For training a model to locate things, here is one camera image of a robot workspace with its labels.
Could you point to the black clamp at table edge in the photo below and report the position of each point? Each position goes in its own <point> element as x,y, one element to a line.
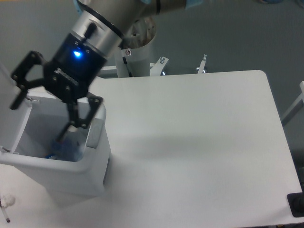
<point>296,204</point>

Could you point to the clear plastic water bottle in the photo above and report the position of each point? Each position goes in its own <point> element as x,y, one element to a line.
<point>70,149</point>

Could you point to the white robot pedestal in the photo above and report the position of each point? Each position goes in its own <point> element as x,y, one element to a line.
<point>132,57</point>

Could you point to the white trash can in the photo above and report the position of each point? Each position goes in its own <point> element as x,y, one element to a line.
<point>28,141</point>

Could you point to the white pen with black tip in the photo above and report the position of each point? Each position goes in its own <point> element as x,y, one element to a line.
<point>4,212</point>

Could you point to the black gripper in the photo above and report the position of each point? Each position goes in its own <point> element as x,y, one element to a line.
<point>67,76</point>

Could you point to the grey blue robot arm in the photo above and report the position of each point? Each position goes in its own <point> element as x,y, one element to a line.
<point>100,29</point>

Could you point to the white crumpled tissue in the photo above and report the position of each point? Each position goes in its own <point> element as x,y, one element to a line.
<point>7,200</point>

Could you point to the white trash can lid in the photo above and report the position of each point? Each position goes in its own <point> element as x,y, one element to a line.
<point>12,122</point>

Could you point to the white frame at right edge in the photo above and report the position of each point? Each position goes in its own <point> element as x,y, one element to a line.
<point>294,108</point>

